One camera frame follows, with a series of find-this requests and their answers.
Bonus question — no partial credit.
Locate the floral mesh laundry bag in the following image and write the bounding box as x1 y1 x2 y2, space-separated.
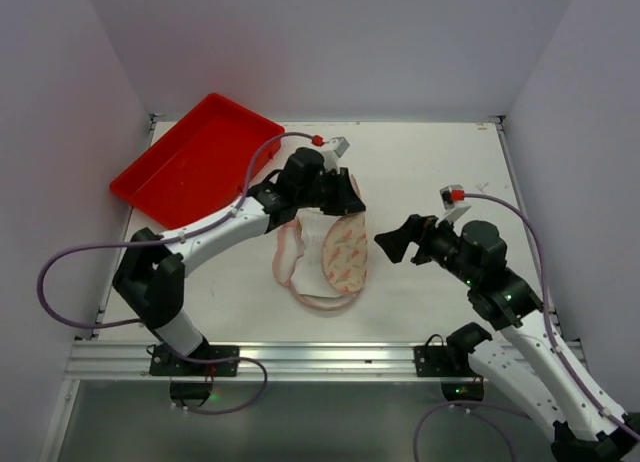
272 170 371 313

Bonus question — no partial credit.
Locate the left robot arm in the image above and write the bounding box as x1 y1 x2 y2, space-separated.
113 139 366 363

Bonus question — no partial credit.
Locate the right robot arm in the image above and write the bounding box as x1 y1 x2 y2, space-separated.
374 215 639 461

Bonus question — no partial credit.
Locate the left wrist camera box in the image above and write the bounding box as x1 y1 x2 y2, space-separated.
319 136 350 172

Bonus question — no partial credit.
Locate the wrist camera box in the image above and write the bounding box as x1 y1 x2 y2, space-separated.
439 185 470 224
319 136 350 172

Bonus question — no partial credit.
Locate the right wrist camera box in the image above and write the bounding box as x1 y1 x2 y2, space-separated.
439 185 470 224

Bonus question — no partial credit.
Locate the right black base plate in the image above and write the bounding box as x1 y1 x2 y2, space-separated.
413 345 474 378

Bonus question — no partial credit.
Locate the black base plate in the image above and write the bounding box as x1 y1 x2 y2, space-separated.
147 342 239 377
413 345 474 378

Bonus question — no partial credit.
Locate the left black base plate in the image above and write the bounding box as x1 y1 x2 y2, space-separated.
147 342 239 377

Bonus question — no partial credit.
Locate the aluminium front rail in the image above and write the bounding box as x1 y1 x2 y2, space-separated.
62 339 591 383

